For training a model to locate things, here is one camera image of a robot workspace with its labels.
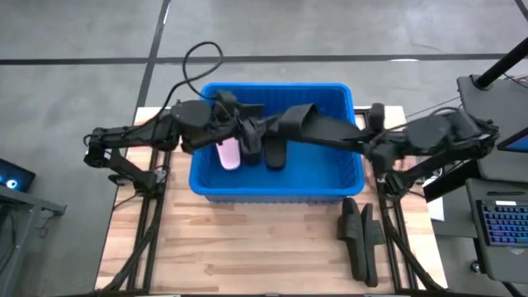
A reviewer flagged pink slide sandal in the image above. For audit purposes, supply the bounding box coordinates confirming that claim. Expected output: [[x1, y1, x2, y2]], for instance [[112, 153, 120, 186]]
[[216, 138, 242, 171]]

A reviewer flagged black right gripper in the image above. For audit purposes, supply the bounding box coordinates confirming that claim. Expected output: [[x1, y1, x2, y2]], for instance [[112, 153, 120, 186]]
[[342, 127, 409, 174]]

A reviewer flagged white paper sheet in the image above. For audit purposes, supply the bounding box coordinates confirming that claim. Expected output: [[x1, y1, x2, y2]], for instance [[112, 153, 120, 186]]
[[427, 200, 446, 222]]

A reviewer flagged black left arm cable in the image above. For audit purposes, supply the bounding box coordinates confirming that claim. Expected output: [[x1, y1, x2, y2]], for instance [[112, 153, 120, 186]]
[[163, 40, 224, 109]]

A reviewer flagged black pole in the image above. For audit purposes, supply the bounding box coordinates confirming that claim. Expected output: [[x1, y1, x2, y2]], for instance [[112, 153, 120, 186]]
[[474, 36, 528, 90]]

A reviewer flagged backlit laptop keyboard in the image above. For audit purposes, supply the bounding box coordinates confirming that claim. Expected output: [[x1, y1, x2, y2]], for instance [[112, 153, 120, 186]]
[[480, 200, 528, 248]]

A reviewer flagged grey metal stand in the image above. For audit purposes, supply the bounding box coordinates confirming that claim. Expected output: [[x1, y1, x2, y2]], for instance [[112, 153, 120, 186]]
[[0, 185, 67, 297]]

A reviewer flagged computer with blue light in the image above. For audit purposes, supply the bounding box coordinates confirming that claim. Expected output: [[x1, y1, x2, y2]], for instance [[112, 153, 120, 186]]
[[0, 158, 36, 193]]

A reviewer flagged blue plastic bin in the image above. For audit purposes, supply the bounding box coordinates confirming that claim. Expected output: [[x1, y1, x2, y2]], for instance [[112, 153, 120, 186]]
[[188, 82, 366, 204]]

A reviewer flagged grey desk top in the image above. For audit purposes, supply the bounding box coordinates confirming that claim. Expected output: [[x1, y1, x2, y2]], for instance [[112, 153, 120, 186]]
[[456, 73, 528, 183]]

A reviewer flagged tablet screen with black rim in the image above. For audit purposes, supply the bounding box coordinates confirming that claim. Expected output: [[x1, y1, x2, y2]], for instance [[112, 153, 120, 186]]
[[496, 126, 528, 153]]

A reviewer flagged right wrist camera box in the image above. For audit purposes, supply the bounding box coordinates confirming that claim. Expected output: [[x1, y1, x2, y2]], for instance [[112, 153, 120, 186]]
[[369, 102, 386, 132]]

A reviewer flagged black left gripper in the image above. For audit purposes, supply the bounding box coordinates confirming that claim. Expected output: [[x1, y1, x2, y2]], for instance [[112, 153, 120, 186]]
[[212, 103, 280, 144]]

